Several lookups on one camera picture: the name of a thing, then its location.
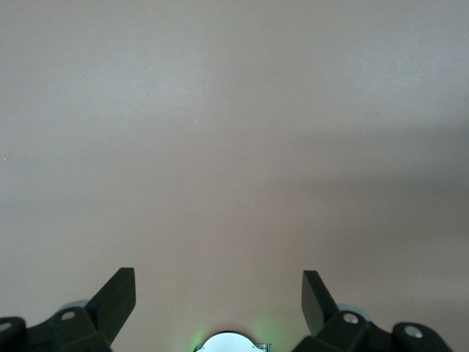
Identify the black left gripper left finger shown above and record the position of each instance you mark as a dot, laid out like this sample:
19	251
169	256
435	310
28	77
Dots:
110	308

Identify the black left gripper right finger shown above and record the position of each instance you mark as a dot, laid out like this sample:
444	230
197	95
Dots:
318	308

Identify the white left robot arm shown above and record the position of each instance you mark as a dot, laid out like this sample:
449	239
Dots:
227	342

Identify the brown table cloth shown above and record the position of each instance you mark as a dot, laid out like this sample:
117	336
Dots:
234	146

